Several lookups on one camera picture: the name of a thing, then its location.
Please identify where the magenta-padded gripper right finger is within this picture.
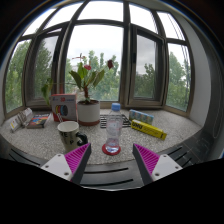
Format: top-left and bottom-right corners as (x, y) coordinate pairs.
(132, 143), (184, 186)

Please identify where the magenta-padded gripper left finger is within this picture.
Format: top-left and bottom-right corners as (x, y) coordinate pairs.
(40, 142), (93, 186)

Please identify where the clear blue-capped water bottle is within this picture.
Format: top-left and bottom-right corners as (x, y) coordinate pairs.
(105, 102), (125, 155)

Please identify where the long yellow box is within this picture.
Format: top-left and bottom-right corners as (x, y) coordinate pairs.
(130, 119), (168, 141)

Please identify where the flat round red coaster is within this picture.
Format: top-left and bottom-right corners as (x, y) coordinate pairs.
(101, 143), (123, 157)

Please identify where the blue printed carton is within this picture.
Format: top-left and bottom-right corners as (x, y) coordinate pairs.
(128, 108), (156, 126)

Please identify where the black lattice trivet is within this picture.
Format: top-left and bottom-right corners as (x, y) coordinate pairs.
(99, 113), (132, 130)

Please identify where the potted plant in white pot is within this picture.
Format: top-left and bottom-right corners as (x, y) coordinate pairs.
(40, 52), (116, 127)

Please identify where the dark box with coloured stripes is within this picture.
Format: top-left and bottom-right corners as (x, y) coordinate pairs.
(26, 112), (53, 130)

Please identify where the red and white printed box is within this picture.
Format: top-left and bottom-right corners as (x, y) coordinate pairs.
(50, 93), (79, 123)

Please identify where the dark-framed bay window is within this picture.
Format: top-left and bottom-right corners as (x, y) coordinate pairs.
(2, 0), (196, 118)

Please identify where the white mug with black handle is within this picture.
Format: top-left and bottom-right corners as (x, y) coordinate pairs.
(56, 120), (90, 155)

